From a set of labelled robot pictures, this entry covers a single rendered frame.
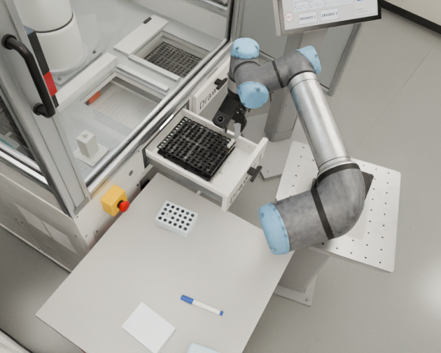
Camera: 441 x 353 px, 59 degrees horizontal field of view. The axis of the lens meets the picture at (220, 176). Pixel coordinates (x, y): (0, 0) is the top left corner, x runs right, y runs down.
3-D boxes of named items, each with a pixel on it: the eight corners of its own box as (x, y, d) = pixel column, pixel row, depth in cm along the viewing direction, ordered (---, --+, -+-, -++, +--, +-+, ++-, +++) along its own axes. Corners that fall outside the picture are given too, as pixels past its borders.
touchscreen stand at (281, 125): (326, 164, 252) (397, 26, 168) (263, 181, 241) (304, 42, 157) (293, 110, 277) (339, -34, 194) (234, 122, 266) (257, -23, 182)
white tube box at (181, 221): (197, 218, 137) (198, 213, 134) (187, 238, 132) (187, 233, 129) (166, 205, 139) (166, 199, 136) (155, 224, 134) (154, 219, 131)
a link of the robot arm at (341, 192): (387, 215, 75) (309, 31, 95) (332, 232, 77) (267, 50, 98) (386, 227, 85) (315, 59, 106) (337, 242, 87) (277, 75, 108)
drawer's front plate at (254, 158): (263, 157, 147) (268, 138, 138) (225, 213, 132) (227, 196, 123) (259, 155, 148) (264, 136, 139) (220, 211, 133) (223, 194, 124)
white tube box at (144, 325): (176, 332, 115) (175, 328, 111) (157, 358, 111) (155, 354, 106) (143, 306, 119) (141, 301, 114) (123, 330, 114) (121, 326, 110)
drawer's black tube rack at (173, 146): (234, 152, 145) (236, 141, 140) (209, 185, 136) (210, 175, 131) (184, 127, 150) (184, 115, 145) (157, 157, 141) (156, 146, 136)
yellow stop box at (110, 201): (129, 202, 130) (127, 190, 124) (115, 218, 126) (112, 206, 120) (117, 195, 131) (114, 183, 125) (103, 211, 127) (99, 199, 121)
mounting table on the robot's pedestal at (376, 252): (388, 188, 165) (401, 172, 155) (379, 284, 140) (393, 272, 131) (286, 157, 170) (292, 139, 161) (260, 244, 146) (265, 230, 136)
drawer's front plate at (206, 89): (231, 77, 171) (234, 57, 162) (195, 117, 156) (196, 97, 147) (227, 75, 172) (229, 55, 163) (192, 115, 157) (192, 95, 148)
